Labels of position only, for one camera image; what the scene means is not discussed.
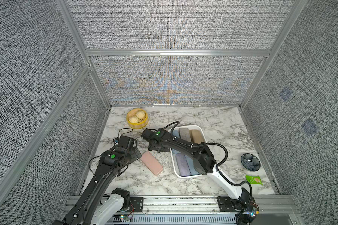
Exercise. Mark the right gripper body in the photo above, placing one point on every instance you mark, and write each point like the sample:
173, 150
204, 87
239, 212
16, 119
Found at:
151, 147

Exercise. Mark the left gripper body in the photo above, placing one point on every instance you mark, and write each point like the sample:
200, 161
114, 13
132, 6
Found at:
132, 156

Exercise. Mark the light blue glasses case back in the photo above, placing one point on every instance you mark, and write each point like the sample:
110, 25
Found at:
176, 134

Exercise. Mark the pink hard glasses case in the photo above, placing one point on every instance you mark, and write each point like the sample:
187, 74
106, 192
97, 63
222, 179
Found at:
151, 163

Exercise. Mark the purple fabric glasses case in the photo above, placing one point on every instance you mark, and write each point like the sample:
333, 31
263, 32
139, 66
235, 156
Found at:
182, 165

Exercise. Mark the blue fabric glasses case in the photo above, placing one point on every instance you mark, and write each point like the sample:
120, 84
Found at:
190, 163

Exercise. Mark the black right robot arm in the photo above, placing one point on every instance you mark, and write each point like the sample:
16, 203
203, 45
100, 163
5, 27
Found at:
203, 161

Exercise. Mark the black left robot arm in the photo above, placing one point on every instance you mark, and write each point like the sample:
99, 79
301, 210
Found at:
112, 163

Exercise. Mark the white plastic storage box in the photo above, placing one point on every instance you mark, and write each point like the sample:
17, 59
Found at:
175, 152

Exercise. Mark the yellow bamboo steamer basket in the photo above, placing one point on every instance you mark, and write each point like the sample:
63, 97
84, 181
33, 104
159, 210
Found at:
141, 124

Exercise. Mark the bun right in steamer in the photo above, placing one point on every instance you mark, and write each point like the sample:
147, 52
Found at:
141, 115

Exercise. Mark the bun in steamer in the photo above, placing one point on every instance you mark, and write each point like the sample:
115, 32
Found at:
134, 119
141, 115

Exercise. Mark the bun left in steamer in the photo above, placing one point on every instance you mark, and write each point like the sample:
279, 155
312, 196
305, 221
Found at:
134, 119

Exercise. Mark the green snack packet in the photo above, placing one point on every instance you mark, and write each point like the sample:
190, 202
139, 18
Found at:
256, 180

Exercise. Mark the aluminium mounting rail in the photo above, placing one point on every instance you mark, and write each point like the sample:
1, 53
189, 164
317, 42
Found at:
206, 210

